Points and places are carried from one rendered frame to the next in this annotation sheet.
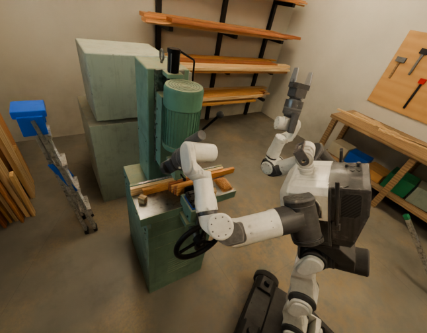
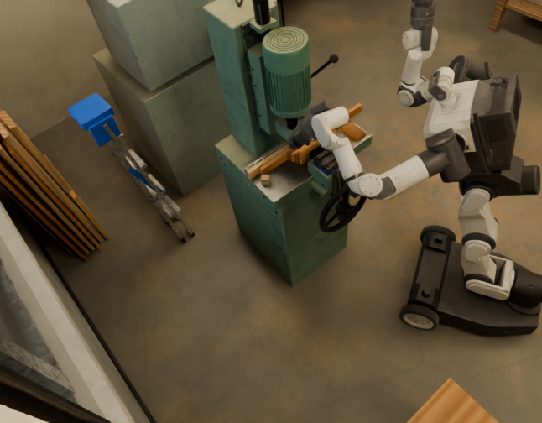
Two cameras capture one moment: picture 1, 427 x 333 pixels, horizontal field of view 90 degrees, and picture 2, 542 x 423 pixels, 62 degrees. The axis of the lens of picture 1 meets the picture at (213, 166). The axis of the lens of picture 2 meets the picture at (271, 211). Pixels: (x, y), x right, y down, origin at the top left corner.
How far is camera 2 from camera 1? 0.86 m
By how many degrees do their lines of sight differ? 18
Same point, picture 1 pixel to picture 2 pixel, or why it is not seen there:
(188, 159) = (325, 133)
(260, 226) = (406, 175)
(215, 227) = (367, 187)
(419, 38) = not seen: outside the picture
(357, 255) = (523, 174)
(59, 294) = (191, 311)
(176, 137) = (290, 100)
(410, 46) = not seen: outside the picture
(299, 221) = (442, 160)
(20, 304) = (157, 329)
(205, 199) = (350, 164)
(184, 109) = (294, 70)
